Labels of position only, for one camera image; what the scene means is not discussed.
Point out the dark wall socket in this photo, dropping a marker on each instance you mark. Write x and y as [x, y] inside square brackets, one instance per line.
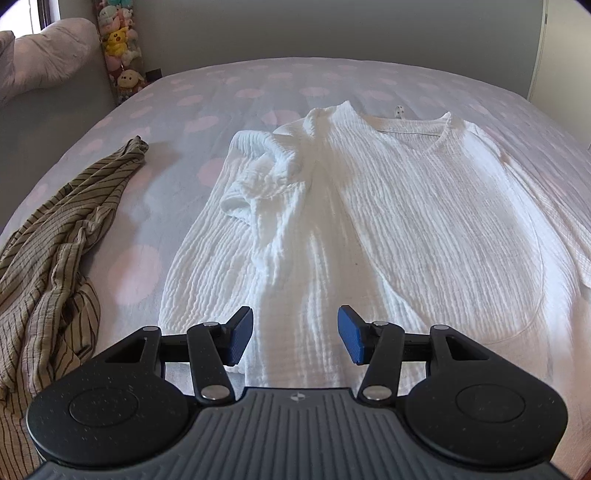
[154, 74]

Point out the olive striped garment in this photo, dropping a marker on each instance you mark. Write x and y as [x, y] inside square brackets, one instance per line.
[60, 258]

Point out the white door frame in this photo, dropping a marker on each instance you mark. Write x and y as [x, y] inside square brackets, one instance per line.
[536, 50]

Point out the grey upholstered headboard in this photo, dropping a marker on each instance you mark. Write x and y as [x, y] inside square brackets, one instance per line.
[60, 120]

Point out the pale pink pillow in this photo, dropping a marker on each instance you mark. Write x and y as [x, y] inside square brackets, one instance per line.
[51, 50]

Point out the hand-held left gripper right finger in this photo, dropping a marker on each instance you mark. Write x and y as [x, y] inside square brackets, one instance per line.
[352, 334]

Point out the white crinkle shirt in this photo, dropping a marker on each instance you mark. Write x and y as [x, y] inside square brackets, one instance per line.
[392, 230]

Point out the stack of plush toys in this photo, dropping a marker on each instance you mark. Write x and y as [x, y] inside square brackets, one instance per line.
[119, 41]

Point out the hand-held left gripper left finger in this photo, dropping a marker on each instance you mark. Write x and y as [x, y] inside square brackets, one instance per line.
[239, 334]

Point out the bed with pink dotted sheet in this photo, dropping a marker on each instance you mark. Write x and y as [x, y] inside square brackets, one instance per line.
[277, 85]

